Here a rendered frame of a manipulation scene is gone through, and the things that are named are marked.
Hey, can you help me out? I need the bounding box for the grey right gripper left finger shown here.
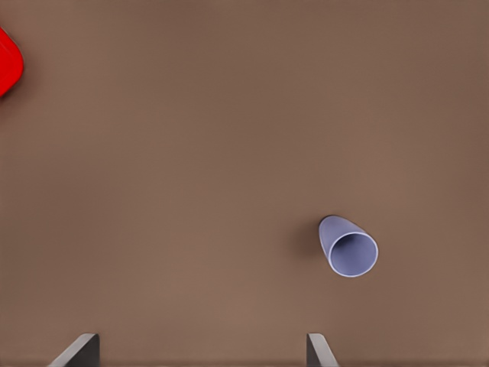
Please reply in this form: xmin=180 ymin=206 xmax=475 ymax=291
xmin=47 ymin=333 xmax=101 ymax=367

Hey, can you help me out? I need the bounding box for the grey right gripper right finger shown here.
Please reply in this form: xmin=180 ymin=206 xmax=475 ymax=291
xmin=306 ymin=333 xmax=340 ymax=367

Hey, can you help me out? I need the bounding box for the lavender blue cup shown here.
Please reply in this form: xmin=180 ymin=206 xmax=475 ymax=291
xmin=318 ymin=215 xmax=379 ymax=278

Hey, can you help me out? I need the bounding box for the red tray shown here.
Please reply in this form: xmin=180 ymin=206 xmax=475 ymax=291
xmin=0 ymin=26 xmax=24 ymax=98

